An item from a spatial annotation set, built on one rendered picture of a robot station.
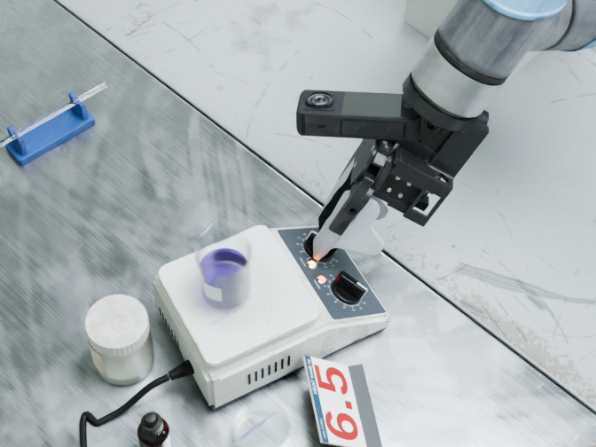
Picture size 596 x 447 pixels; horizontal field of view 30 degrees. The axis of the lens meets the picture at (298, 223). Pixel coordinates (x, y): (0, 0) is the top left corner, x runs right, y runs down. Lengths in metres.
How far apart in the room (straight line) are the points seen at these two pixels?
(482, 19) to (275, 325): 0.33
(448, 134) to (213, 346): 0.29
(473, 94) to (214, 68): 0.45
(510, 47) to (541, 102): 0.39
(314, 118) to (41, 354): 0.36
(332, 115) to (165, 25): 0.43
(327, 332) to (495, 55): 0.31
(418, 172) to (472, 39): 0.14
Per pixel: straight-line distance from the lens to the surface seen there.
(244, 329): 1.03
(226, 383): 1.04
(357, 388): 1.10
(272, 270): 1.06
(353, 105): 1.02
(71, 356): 1.13
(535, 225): 1.23
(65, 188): 1.25
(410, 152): 1.03
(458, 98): 0.97
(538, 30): 0.96
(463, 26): 0.96
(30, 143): 1.28
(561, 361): 1.15
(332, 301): 1.08
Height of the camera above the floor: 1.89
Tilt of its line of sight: 55 degrees down
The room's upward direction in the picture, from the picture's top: 2 degrees clockwise
